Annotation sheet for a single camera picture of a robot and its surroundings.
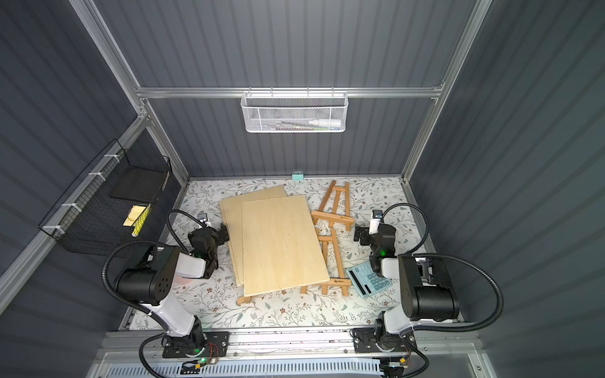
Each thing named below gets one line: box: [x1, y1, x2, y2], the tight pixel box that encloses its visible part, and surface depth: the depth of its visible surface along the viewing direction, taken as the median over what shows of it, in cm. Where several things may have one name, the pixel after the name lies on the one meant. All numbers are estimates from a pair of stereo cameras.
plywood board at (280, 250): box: [241, 194, 331, 298], surface depth 91 cm
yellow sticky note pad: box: [122, 204, 146, 227], surface depth 76 cm
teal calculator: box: [346, 261, 393, 299], surface depth 86 cm
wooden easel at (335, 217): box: [311, 180, 356, 232], surface depth 107 cm
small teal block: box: [292, 170, 305, 182], surface depth 122 cm
